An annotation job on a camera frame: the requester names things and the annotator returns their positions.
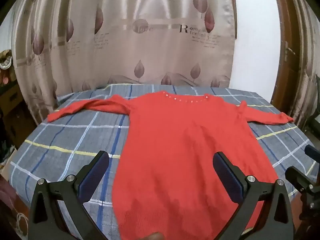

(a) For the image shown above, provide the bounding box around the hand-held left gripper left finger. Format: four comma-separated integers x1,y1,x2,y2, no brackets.
29,150,121,240

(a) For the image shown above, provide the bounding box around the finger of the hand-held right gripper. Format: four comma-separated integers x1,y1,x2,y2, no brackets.
285,166,320,202
304,145,320,161

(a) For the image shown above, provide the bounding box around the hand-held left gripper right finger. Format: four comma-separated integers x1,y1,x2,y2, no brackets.
200,151,295,240

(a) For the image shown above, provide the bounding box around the red knitted sweater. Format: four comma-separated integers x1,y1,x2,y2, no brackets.
47,91,295,240

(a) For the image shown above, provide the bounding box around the grey plaid bed sheet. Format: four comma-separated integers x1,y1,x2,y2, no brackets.
9,83,317,240

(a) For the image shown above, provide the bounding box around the brown wooden cabinet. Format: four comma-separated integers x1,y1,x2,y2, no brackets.
0,82,38,155

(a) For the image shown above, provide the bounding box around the beige leaf print curtain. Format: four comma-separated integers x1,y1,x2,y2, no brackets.
11,0,237,125

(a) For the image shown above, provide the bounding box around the pink decorative ornament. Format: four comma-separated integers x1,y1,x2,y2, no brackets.
0,50,13,83

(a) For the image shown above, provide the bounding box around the wooden door frame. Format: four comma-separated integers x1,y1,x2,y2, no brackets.
271,0,320,130

